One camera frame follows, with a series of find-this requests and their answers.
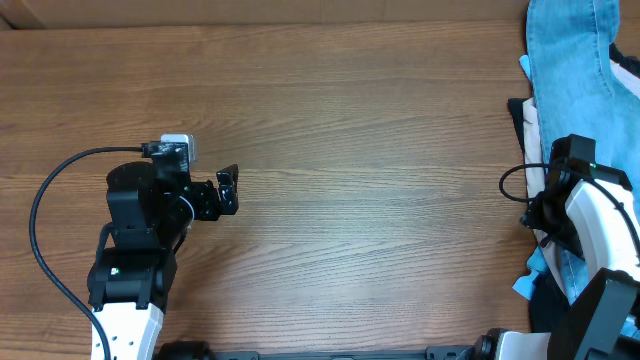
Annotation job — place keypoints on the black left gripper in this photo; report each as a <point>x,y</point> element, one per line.
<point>210,208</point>

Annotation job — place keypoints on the light blue denim jeans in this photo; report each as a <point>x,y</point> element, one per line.
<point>575,90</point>

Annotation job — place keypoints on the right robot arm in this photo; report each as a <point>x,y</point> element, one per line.
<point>586,208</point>

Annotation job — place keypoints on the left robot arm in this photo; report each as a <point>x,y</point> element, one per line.
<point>152,208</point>

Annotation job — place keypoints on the light blue cloth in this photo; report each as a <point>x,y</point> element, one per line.
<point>536,264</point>

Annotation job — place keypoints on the black cloth garment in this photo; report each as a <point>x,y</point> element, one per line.
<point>568,276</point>

